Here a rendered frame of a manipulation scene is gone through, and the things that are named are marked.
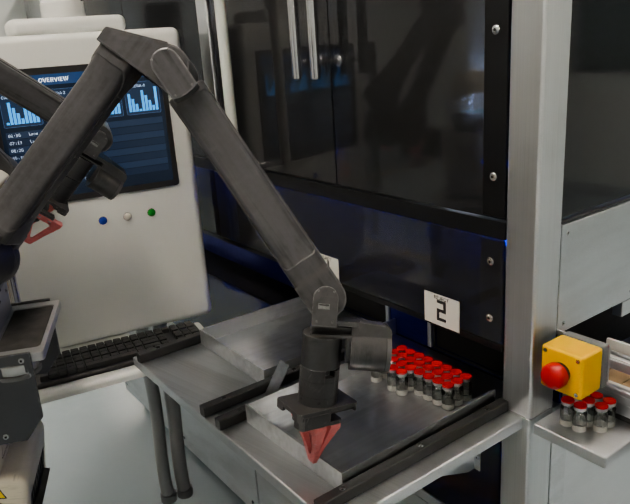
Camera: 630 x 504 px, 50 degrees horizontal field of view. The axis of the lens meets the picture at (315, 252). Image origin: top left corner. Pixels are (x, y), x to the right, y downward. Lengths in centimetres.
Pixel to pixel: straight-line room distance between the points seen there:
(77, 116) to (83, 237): 77
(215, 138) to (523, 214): 48
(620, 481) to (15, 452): 119
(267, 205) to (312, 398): 28
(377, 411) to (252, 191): 47
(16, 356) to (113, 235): 61
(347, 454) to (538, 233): 45
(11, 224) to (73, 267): 75
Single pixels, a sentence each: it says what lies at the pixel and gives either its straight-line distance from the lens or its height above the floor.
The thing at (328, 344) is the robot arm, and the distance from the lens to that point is 94.
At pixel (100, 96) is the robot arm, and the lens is 99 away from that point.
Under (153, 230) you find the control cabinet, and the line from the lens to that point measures 177.
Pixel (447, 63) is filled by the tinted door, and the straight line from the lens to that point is 115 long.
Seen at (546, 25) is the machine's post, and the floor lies 150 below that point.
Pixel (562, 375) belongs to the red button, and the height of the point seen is 100.
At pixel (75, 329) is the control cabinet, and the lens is 181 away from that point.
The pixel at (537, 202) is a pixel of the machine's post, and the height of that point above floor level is 125.
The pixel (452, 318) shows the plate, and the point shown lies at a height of 101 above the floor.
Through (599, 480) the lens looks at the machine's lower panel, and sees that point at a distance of 150.
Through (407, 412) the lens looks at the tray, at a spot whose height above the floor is 88.
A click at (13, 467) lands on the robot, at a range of 139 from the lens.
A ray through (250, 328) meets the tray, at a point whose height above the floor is 88.
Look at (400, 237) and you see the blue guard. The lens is 128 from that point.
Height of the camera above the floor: 151
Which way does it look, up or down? 18 degrees down
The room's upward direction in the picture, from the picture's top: 4 degrees counter-clockwise
